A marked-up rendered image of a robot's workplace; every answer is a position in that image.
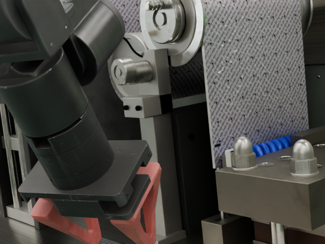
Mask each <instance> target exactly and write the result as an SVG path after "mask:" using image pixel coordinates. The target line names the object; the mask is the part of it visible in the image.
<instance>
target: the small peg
mask: <svg viewBox="0 0 325 244"><path fill-rule="evenodd" d="M162 8H163V2H162V1H161V0H155V1H146V2H145V3H144V9H145V10H146V11H153V10H161V9H162Z"/></svg>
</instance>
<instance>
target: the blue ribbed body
mask: <svg viewBox="0 0 325 244"><path fill-rule="evenodd" d="M297 133H298V132H297ZM294 134H296V133H294ZM290 135H293V134H290ZM290 135H288V136H283V137H279V138H277V139H273V140H271V141H266V142H264V143H259V144H257V145H253V146H252V148H253V152H254V153H255V155H256V157H259V156H262V155H265V154H268V153H272V152H275V151H278V150H281V149H285V148H288V147H291V140H290Z"/></svg>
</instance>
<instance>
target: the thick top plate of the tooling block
mask: <svg viewBox="0 0 325 244"><path fill-rule="evenodd" d="M312 147H313V151H314V157H316V158H317V168H318V170H319V174H317V175H315V176H310V177H295V176H292V175H290V172H291V160H290V159H291V158H293V146H291V147H288V148H285V149H281V150H278V151H275V152H271V153H268V154H265V155H262V156H259V157H256V164H257V165H258V168H256V169H253V170H247V171H235V170H232V168H231V167H225V168H221V169H218V170H216V171H215V175H216V185H217V195H218V206H219V211H221V212H226V213H230V214H236V215H240V216H245V217H250V218H254V219H259V220H264V221H268V222H272V223H277V224H282V225H286V226H291V227H295V228H300V229H305V230H310V231H312V230H315V229H317V228H319V227H321V226H323V225H325V140H323V141H320V142H317V143H314V144H312Z"/></svg>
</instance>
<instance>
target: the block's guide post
mask: <svg viewBox="0 0 325 244"><path fill-rule="evenodd" d="M270 232H271V244H288V241H287V229H286V225H282V224H277V223H272V222H270Z"/></svg>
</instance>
